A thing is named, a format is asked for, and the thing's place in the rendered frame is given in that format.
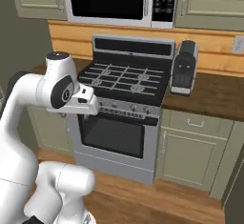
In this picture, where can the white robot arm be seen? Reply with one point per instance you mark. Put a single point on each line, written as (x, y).
(19, 138)

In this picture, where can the pale green cupboard side panel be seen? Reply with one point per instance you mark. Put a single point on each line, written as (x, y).
(228, 158)

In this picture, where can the pale green drawer front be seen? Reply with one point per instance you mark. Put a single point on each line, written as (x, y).
(216, 126)

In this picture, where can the oven door with dark window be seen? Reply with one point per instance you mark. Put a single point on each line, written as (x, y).
(111, 135)

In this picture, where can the steel oven bottom drawer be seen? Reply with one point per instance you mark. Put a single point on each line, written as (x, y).
(120, 169)

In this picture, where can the steel stove knob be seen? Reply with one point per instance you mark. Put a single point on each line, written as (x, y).
(146, 109)
(102, 103)
(133, 107)
(111, 105)

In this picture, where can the white wall socket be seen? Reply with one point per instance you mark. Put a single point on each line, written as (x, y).
(239, 45)

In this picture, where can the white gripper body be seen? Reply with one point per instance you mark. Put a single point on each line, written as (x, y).
(82, 108)

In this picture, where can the steel stove with black hob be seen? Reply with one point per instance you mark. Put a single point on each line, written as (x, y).
(127, 75)

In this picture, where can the pale green base cupboard door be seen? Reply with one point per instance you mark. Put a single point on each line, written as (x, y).
(50, 129)
(187, 158)

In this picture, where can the white microwave oven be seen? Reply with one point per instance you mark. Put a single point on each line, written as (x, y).
(158, 21)

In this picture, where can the grey and black coffee machine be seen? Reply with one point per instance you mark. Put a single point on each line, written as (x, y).
(184, 69)

